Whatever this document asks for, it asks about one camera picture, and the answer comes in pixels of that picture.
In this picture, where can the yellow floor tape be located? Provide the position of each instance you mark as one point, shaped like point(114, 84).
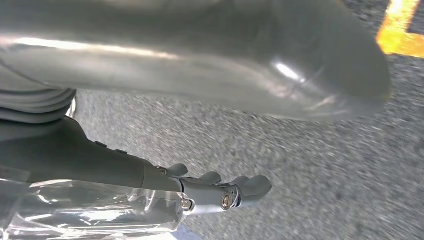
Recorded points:
point(397, 36)

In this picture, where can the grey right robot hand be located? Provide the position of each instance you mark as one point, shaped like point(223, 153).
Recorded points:
point(82, 165)

